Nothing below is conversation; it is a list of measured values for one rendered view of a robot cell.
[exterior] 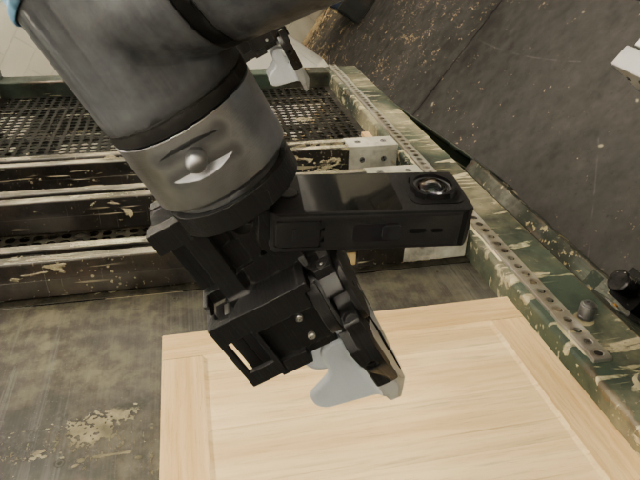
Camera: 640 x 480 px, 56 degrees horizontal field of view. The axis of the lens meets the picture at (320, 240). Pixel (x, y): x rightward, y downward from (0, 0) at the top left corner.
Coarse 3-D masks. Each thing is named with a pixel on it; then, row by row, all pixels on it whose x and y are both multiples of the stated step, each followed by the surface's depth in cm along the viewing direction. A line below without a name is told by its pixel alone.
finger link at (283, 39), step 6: (282, 30) 90; (282, 36) 91; (282, 42) 91; (288, 42) 91; (282, 48) 92; (288, 48) 91; (288, 54) 93; (294, 54) 93; (294, 60) 93; (294, 66) 95; (300, 66) 95
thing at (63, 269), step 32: (0, 256) 100; (32, 256) 99; (64, 256) 99; (96, 256) 99; (128, 256) 100; (160, 256) 102; (384, 256) 111; (416, 256) 113; (448, 256) 114; (0, 288) 98; (32, 288) 99; (64, 288) 101; (96, 288) 102; (128, 288) 103
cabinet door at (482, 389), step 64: (384, 320) 95; (448, 320) 95; (512, 320) 95; (192, 384) 81; (448, 384) 83; (512, 384) 83; (576, 384) 83; (192, 448) 72; (256, 448) 73; (320, 448) 73; (384, 448) 73; (448, 448) 73; (512, 448) 73; (576, 448) 74
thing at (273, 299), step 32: (288, 160) 30; (256, 192) 29; (160, 224) 31; (192, 224) 30; (224, 224) 29; (256, 224) 32; (192, 256) 34; (224, 256) 33; (256, 256) 33; (288, 256) 33; (320, 256) 33; (224, 288) 33; (256, 288) 34; (288, 288) 32; (320, 288) 33; (352, 288) 33; (224, 320) 33; (256, 320) 33; (288, 320) 34; (320, 320) 34; (256, 352) 35; (288, 352) 35; (256, 384) 35
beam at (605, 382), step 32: (352, 96) 189; (384, 96) 190; (416, 128) 164; (448, 160) 145; (480, 192) 129; (512, 224) 117; (480, 256) 110; (544, 256) 106; (512, 288) 99; (576, 288) 98; (544, 320) 91; (608, 320) 91; (576, 352) 84; (608, 384) 79; (608, 416) 78
